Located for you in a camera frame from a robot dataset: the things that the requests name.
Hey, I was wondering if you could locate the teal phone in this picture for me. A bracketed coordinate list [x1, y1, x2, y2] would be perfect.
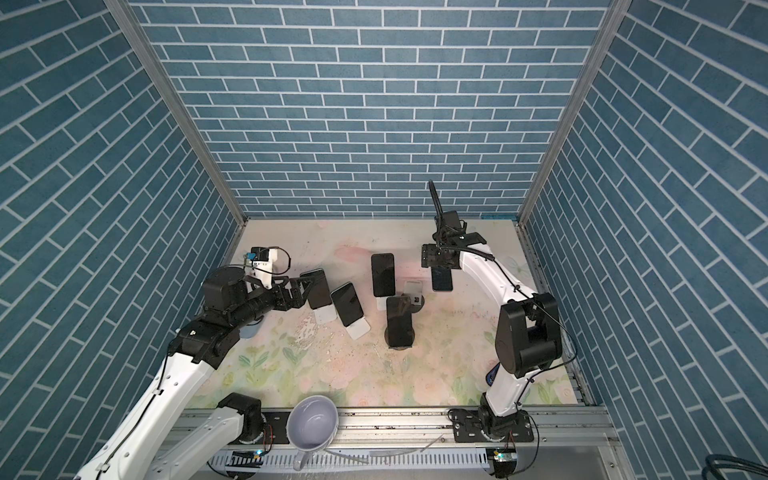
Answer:
[300, 268, 332, 310]
[330, 282, 364, 327]

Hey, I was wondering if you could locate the blue oval pouch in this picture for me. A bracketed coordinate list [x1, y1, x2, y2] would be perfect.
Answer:
[239, 320, 262, 339]

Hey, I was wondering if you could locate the white slotted cable duct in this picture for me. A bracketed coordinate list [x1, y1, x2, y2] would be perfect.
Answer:
[206, 448, 490, 474]

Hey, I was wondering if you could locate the aluminium front rail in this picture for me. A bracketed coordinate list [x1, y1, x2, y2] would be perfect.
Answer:
[158, 406, 619, 451]

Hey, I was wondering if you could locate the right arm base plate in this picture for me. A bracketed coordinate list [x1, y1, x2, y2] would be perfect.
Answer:
[446, 407, 535, 443]

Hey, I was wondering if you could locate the white mug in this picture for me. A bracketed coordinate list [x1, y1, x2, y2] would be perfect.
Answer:
[286, 395, 339, 471]

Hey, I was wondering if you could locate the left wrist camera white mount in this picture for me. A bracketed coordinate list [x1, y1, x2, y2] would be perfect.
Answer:
[244, 247, 278, 288]

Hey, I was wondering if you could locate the black corrugated cable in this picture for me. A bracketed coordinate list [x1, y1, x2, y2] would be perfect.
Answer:
[427, 179, 446, 229]

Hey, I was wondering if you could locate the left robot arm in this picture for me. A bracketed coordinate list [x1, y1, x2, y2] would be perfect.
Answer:
[76, 266, 317, 479]

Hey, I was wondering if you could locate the white stand far left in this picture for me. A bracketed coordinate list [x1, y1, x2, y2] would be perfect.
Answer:
[312, 304, 338, 325]

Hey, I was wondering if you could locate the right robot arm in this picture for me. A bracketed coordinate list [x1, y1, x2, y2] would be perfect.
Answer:
[421, 207, 563, 440]

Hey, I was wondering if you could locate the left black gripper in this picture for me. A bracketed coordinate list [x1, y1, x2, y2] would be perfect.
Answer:
[228, 273, 316, 332]

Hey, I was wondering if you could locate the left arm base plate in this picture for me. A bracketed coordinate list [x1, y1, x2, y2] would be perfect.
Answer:
[237, 410, 289, 447]

